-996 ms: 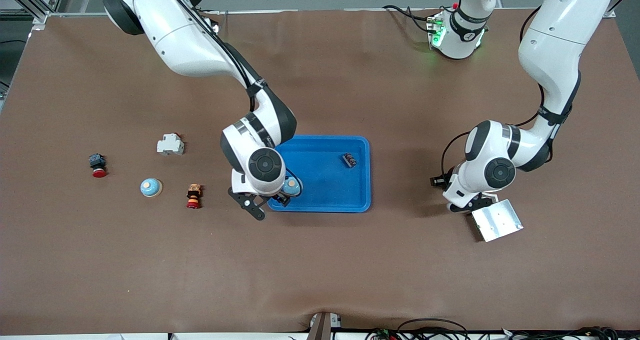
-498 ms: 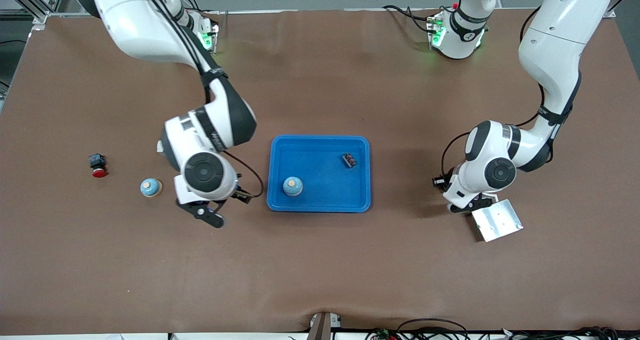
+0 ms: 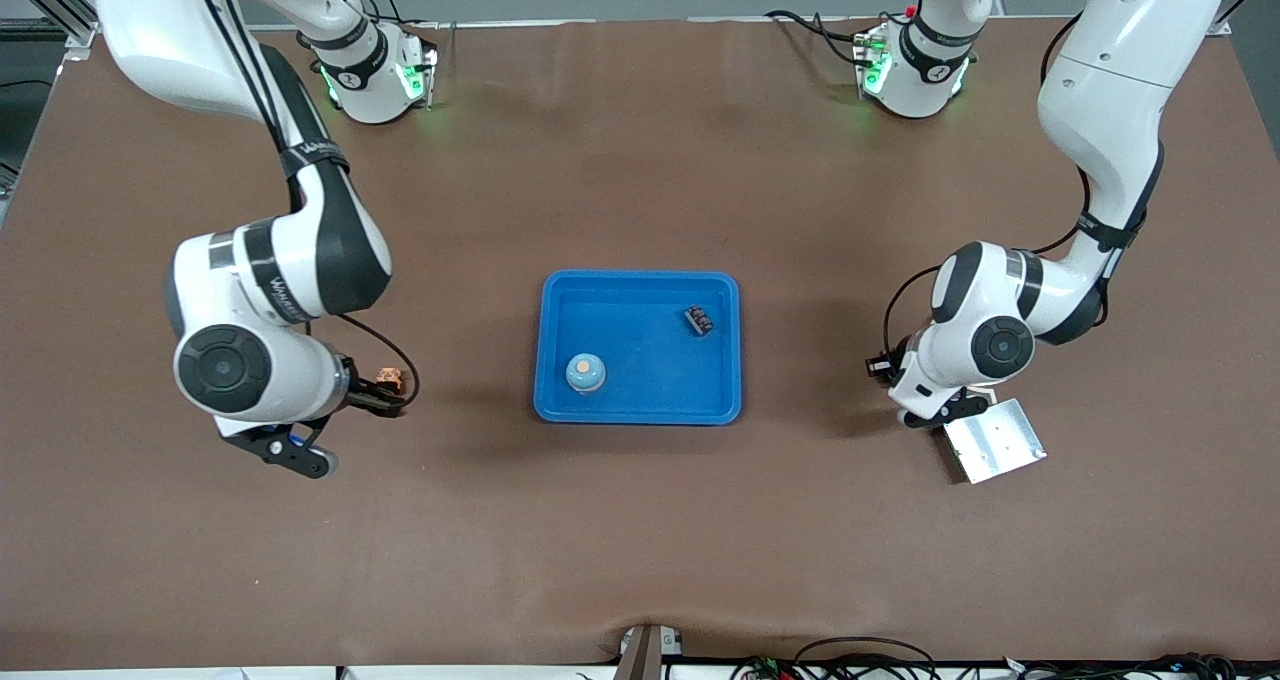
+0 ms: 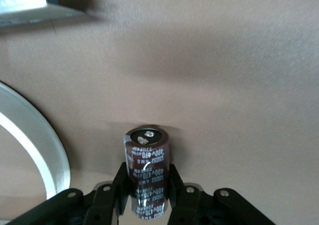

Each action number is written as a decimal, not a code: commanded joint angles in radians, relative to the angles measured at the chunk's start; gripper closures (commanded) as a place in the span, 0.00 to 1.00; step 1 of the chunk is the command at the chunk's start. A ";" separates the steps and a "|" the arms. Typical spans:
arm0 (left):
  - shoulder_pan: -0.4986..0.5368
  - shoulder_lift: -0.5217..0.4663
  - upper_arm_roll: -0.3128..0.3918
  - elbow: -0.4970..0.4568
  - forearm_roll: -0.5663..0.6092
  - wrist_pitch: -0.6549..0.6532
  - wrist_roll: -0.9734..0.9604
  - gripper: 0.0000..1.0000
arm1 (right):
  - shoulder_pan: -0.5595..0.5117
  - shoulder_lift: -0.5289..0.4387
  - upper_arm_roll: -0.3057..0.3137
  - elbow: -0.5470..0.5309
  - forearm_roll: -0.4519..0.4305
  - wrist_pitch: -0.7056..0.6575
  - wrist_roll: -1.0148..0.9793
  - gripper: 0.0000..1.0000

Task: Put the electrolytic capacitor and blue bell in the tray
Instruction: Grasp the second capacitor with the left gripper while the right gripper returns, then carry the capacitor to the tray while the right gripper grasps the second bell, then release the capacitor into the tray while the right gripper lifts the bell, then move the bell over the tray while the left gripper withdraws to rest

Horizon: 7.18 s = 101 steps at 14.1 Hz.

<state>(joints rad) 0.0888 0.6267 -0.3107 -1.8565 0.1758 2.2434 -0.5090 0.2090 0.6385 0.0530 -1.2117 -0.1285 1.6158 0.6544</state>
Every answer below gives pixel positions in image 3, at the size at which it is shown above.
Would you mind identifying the black left base cable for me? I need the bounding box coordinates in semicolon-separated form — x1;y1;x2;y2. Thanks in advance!
765;8;876;66

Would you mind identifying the blue plastic tray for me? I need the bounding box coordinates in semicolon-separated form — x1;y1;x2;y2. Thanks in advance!
533;270;743;426

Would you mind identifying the blue call bell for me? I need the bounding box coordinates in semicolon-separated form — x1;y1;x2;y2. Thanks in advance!
565;352;607;397

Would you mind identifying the black cable bundle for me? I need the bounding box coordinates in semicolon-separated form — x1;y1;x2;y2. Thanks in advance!
1000;652;1241;680

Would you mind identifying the silver metal plate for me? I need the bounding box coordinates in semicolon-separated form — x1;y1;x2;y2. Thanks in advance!
940;398;1048;485

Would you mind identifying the black looped cable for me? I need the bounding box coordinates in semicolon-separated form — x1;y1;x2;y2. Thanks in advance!
795;637;941;680

